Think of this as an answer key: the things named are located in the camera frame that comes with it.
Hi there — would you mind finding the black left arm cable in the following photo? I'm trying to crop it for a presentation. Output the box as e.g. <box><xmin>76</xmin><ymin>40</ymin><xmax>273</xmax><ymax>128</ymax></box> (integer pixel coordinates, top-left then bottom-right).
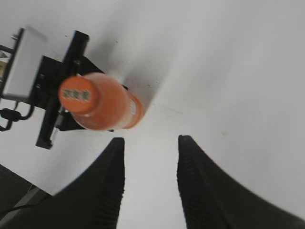
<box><xmin>0</xmin><ymin>100</ymin><xmax>36</xmax><ymax>132</ymax></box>

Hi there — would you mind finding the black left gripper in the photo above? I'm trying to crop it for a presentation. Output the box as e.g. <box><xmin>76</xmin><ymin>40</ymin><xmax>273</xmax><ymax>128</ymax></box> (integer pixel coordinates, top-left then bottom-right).
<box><xmin>35</xmin><ymin>31</ymin><xmax>102</xmax><ymax>149</ymax></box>

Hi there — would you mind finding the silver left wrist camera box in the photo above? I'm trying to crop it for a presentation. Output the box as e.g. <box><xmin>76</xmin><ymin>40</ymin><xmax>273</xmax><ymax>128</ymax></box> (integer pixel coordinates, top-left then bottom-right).
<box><xmin>1</xmin><ymin>26</ymin><xmax>48</xmax><ymax>102</ymax></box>

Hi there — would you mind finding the orange soda plastic bottle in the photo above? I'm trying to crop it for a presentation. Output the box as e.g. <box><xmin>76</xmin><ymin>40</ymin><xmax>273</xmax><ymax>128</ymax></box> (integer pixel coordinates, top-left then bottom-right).
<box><xmin>71</xmin><ymin>73</ymin><xmax>144</xmax><ymax>130</ymax></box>

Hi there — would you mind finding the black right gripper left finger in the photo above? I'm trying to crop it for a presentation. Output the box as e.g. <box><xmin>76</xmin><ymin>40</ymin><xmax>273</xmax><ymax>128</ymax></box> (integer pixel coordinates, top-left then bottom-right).
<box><xmin>2</xmin><ymin>137</ymin><xmax>125</xmax><ymax>229</ymax></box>

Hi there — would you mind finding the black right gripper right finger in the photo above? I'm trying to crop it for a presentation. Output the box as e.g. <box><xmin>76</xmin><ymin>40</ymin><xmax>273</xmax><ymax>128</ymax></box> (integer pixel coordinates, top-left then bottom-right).
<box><xmin>177</xmin><ymin>135</ymin><xmax>305</xmax><ymax>229</ymax></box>

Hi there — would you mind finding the orange bottle cap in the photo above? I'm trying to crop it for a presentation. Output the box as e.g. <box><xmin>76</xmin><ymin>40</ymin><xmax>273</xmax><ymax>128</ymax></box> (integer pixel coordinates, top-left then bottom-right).
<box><xmin>58</xmin><ymin>76</ymin><xmax>100</xmax><ymax>115</ymax></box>

